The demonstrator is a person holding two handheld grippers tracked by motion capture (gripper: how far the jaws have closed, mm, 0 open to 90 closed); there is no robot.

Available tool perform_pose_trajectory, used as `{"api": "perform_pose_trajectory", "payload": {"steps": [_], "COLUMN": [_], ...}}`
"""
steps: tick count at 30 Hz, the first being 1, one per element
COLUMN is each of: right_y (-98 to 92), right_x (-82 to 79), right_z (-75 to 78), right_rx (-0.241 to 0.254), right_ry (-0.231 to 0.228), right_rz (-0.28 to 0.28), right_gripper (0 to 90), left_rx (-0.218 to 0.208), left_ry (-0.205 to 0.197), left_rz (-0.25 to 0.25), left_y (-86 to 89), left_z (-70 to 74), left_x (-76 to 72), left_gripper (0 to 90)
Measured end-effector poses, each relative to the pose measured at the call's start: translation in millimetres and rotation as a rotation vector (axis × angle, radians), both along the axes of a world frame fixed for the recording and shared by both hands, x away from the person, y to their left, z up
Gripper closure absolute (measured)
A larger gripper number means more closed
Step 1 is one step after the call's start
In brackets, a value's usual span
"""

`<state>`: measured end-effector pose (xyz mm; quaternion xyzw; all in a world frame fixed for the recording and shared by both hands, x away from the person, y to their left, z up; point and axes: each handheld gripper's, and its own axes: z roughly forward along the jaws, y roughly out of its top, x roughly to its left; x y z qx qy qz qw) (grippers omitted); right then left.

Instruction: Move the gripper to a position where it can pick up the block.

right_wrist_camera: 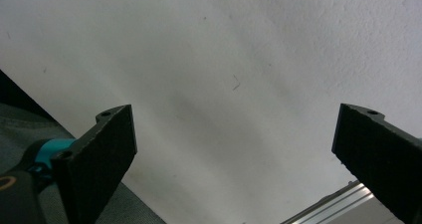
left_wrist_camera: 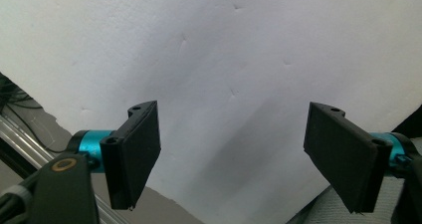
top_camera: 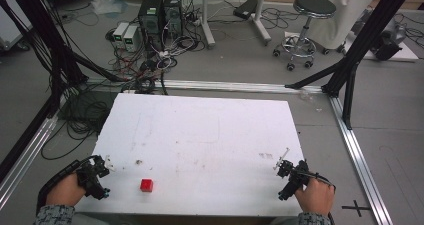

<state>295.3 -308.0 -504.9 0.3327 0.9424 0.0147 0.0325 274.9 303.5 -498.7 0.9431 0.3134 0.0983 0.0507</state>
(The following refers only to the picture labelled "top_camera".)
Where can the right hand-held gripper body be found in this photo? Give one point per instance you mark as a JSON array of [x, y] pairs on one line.
[[296, 176]]

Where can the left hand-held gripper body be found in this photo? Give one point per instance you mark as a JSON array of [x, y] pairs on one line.
[[93, 181]]

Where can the person's right hand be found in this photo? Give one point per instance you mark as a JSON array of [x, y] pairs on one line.
[[316, 196]]

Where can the person's left hand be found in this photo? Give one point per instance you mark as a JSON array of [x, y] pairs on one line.
[[65, 191]]

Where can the red cube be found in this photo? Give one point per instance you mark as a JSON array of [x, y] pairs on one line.
[[146, 185]]

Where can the white bench power supply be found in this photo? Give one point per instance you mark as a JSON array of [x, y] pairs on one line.
[[120, 33], [131, 38]]

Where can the white table stand leg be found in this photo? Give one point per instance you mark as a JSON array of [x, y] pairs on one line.
[[206, 25], [260, 21]]

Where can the large black computer tower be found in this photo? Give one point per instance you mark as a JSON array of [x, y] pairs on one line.
[[150, 18]]

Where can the black flat box on floor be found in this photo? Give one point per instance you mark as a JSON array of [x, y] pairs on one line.
[[245, 9]]

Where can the black round swivel stool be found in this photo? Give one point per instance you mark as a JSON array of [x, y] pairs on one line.
[[315, 5]]

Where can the black device on white board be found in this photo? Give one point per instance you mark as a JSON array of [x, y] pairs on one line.
[[388, 43]]

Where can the clear plastic bag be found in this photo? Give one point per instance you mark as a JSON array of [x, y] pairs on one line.
[[106, 3]]

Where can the slim black computer tower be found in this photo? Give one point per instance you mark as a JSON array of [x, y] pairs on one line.
[[173, 11]]

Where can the white cloth-covered chair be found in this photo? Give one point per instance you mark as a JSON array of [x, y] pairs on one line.
[[353, 8]]

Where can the long aluminium floor rail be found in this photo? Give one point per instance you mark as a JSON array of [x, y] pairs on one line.
[[233, 86]]

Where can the black upright frame brace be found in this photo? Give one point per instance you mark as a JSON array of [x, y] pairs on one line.
[[349, 98]]

